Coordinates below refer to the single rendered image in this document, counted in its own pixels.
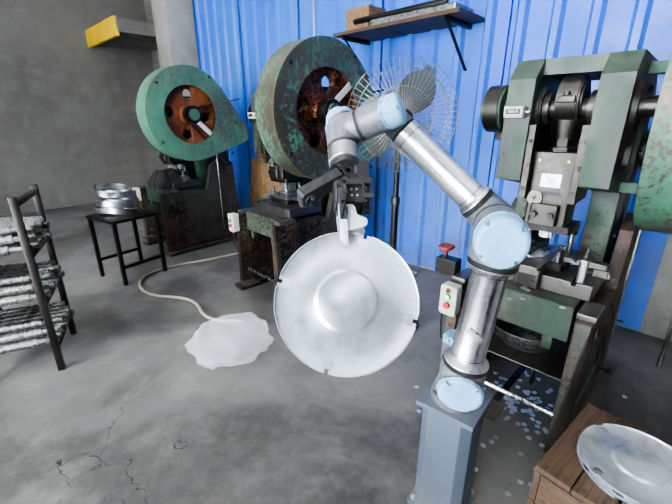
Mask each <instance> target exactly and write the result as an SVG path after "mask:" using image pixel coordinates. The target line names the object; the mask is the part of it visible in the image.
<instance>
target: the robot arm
mask: <svg viewBox="0 0 672 504"><path fill-rule="evenodd" d="M325 132H326V136H327V149H328V162H329V167H330V171H329V172H327V173H326V174H324V175H322V176H320V177H318V178H316V179H315V180H313V181H311V182H309V183H307V184H305V185H303V186H302V187H300V188H298V189H297V200H298V202H299V203H300V204H301V205H302V206H303V207H306V206H308V205H309V204H311V203H313V202H315V201H317V200H318V199H320V198H322V197H324V196H325V195H327V194H329V193H331V192H332V193H333V203H334V212H336V224H337V231H338V232H340V239H341V241H342V242H343V243H344V245H345V246H346V247H348V232H357V233H360V234H363V235H364V234H365V229H364V227H365V226H367V224H368V220H367V218H365V217H363V216H362V215H366V214H370V213H369V211H370V203H369V199H370V198H374V192H373V185H372V177H370V176H369V168H368V161H361V160H360V151H359V143H360V142H362V141H365V140H368V139H370V138H373V137H375V136H378V135H380V134H383V133H385V134H386V135H387V136H388V137H389V138H390V139H391V140H392V141H393V142H394V143H395V144H396V145H397V146H398V147H399V148H400V149H401V150H402V151H403V152H404V153H405V154H406V155H407V156H408V157H409V158H410V159H411V160H413V161H414V162H415V163H416V164H417V165H418V166H419V167H420V168H421V169H422V170H423V171H424V172H425V173H426V174H427V175H428V176H429V177H430V178H431V179H432V180H433V181H434V182H435V183H436V184H437V185H438V186H439V187H440V188H441V189H442V190H443V191H444V192H445V193H446V194H447V195H448V196H449V197H450V198H451V199H452V200H453V201H454V202H455V203H456V204H457V205H458V206H459V207H460V213H461V214H462V215H463V216H464V217H465V218H466V219H467V221H468V222H469V223H470V225H471V227H472V229H473V236H472V241H471V245H470V249H469V253H468V257H467V263H468V264H469V265H470V267H471V272H470V276H469V280H468V284H467V288H466V292H465V296H464V300H463V304H462V308H461V312H460V316H459V320H458V324H457V328H456V329H453V330H448V331H446V332H445V333H444V334H443V339H442V348H441V357H440V366H439V373H438V375H437V377H436V378H435V380H434V382H433V384H432V388H431V396H432V399H433V401H434V402H435V403H436V404H437V405H438V406H439V407H441V408H442V409H444V410H446V411H448V412H451V413H455V414H470V413H473V412H475V411H476V410H477V409H478V408H479V407H480V406H481V405H482V403H483V400H484V396H485V394H484V390H483V389H484V383H485V380H486V377H487V373H488V370H489V362H488V360H487V359H486V358H485V357H486V354H487V350H488V347H489V343H490V340H491V337H492V333H493V330H494V326H495V323H496V320H497V316H498V313H499V309H500V306H501V302H502V299H503V296H504V292H505V289H506V285H507V282H508V278H509V277H511V276H513V275H516V274H517V273H518V270H519V267H520V263H521V262H522V261H523V260H524V259H525V257H526V256H527V254H528V252H529V250H530V246H531V234H530V230H529V228H528V226H527V224H526V222H525V221H524V220H523V219H522V217H521V215H520V214H519V212H518V211H517V210H516V209H515V208H514V207H513V206H511V205H510V204H509V203H507V202H506V201H504V200H503V199H502V198H501V197H499V196H498V195H497V194H496V193H495V192H494V191H493V190H492V189H491V188H489V187H482V186H481V185H480V184H479V183H478V182H477V181H476V180H475V179H474V178H473V177H472V176H471V175H470V174H469V173H468V172H467V171H466V170H465V169H464V168H463V167H462V166H461V165H460V164H459V163H458V162H457V161H456V160H455V159H454V158H453V157H452V156H451V155H450V154H449V153H448V152H447V151H446V150H445V149H444V148H443V147H442V146H441V145H440V144H438V143H437V142H436V141H435V140H434V139H433V138H432V137H431V136H430V135H429V134H428V133H427V132H426V131H425V130H424V129H423V128H422V127H421V126H420V125H419V124H418V123H417V122H416V121H415V120H414V119H413V118H412V117H411V116H410V115H409V114H408V113H407V112H406V110H405V107H404V104H403V102H402V99H401V97H400V95H399V94H398V93H396V92H394V93H391V94H388V95H384V96H381V97H380V98H379V99H377V100H375V101H372V102H370V103H368V104H366V105H364V106H361V107H359V108H357V109H355V110H352V109H351V108H349V107H346V106H342V107H339V106H337V107H334V108H333V109H331V110H330V111H329V112H328V114H327V116H326V127H325ZM370 184H371V191H372V193H368V192H369V188H370Z"/></svg>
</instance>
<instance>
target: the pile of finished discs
mask: <svg viewBox="0 0 672 504"><path fill-rule="evenodd" d="M577 455H578V458H579V461H580V463H581V465H582V467H583V469H584V470H585V472H586V473H587V474H588V476H589V477H590V478H591V479H592V480H593V481H594V482H595V483H596V484H597V485H598V486H599V487H600V488H601V489H602V490H603V491H604V492H606V493H607V494H608V495H610V496H611V497H612V498H614V499H615V500H617V501H619V499H620V500H622V501H623V502H622V504H672V447H671V446H669V445H668V444H666V443H664V442H663V441H661V440H659V439H657V438H655V437H653V436H651V435H649V434H647V433H644V432H642V431H639V430H636V429H633V428H630V427H627V426H622V425H617V424H608V423H603V425H596V424H595V425H591V426H589V427H587V428H585V429H584V430H583V431H582V433H581V434H580V436H579V439H578V443H577ZM624 502H625V503H624Z"/></svg>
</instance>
